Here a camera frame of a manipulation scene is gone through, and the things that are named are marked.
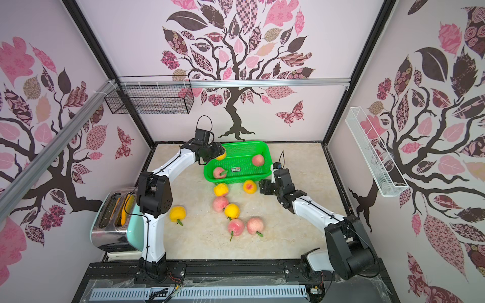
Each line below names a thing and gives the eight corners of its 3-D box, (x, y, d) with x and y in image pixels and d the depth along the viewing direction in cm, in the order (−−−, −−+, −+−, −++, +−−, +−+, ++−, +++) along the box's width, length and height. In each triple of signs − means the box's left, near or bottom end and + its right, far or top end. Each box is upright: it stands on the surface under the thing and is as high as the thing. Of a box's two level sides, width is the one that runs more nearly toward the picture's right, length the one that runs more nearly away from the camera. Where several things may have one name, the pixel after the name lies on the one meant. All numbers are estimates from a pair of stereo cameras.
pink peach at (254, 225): (247, 235, 85) (247, 231, 80) (247, 221, 89) (247, 216, 85) (263, 235, 85) (264, 231, 80) (262, 221, 89) (263, 216, 85)
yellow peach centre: (224, 213, 91) (223, 208, 87) (232, 205, 94) (232, 200, 90) (233, 221, 88) (232, 217, 84) (241, 214, 91) (241, 209, 87)
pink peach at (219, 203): (213, 214, 91) (211, 209, 87) (214, 200, 96) (213, 194, 92) (228, 214, 91) (226, 209, 87) (229, 200, 96) (228, 194, 92)
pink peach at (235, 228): (228, 240, 84) (227, 235, 79) (229, 224, 89) (228, 218, 83) (243, 240, 84) (243, 235, 79) (244, 224, 89) (243, 218, 83)
